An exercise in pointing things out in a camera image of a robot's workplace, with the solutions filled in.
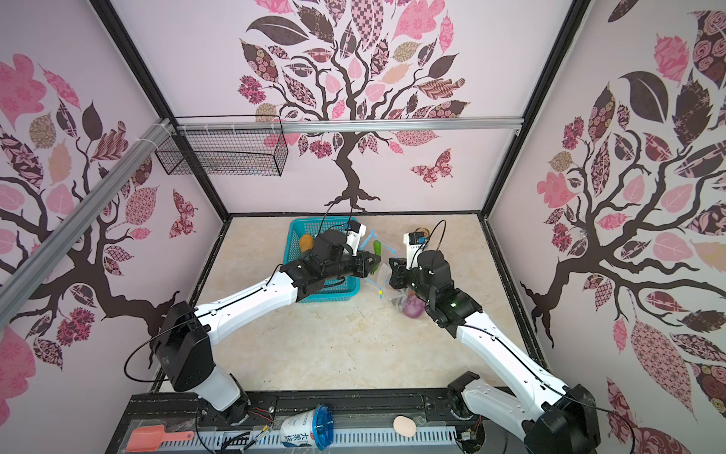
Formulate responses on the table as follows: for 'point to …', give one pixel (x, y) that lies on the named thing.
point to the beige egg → (405, 426)
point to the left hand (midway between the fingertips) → (380, 263)
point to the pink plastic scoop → (150, 438)
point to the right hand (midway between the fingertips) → (392, 256)
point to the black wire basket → (251, 145)
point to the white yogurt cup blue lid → (307, 427)
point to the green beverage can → (423, 230)
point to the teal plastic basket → (343, 289)
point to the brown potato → (306, 242)
